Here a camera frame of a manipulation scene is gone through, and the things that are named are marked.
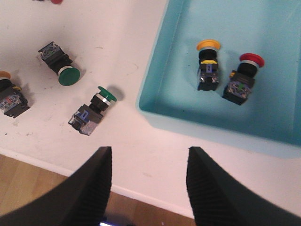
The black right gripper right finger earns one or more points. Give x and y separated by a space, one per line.
217 199

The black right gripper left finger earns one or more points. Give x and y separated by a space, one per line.
80 200

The yellow button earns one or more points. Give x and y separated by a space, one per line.
12 101
208 77

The red button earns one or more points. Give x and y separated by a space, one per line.
57 2
241 81

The light blue plastic box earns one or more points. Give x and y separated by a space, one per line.
269 121

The green button lying right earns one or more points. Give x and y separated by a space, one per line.
88 117

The green button lying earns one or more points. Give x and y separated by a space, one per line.
88 117
59 62

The yellow button lying front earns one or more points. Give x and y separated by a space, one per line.
12 101

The green button lying left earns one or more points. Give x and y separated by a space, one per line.
59 62

